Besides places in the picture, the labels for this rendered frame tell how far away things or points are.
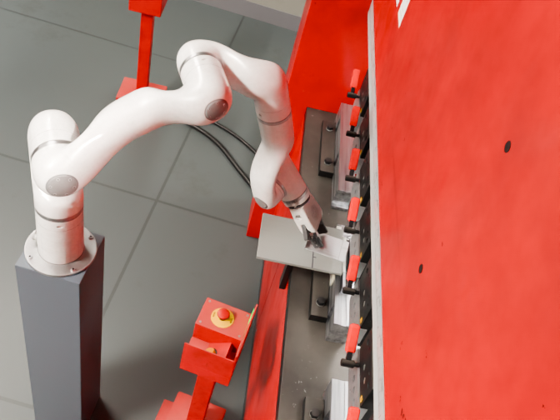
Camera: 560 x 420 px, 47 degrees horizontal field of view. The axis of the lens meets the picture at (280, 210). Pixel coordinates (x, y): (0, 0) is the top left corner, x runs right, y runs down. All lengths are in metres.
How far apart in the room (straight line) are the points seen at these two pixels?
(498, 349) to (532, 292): 0.10
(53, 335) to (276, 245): 0.72
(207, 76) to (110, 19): 3.17
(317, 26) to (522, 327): 1.83
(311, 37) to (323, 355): 1.21
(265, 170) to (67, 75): 2.52
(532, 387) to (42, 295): 1.43
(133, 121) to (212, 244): 1.78
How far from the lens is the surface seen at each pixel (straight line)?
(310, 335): 1.96
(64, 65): 4.18
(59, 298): 1.91
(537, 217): 0.86
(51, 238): 1.76
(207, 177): 3.53
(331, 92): 2.66
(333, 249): 2.01
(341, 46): 2.54
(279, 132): 1.66
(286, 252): 1.96
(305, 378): 1.89
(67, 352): 2.15
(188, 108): 1.46
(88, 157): 1.53
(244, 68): 1.55
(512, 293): 0.88
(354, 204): 1.72
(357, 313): 1.58
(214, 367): 2.00
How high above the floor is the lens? 2.48
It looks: 46 degrees down
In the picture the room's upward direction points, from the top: 18 degrees clockwise
